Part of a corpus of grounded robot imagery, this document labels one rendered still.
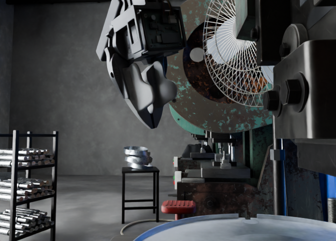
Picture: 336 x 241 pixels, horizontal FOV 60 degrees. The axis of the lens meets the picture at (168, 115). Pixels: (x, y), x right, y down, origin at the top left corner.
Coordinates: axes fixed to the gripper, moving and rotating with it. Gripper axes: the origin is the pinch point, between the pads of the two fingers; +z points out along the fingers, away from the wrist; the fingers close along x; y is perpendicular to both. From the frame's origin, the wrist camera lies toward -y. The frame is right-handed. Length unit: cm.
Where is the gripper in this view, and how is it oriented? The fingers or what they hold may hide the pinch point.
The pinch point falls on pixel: (148, 119)
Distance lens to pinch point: 42.0
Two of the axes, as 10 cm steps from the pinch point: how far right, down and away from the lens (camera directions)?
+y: 5.8, -0.6, -8.1
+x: 7.9, -1.9, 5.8
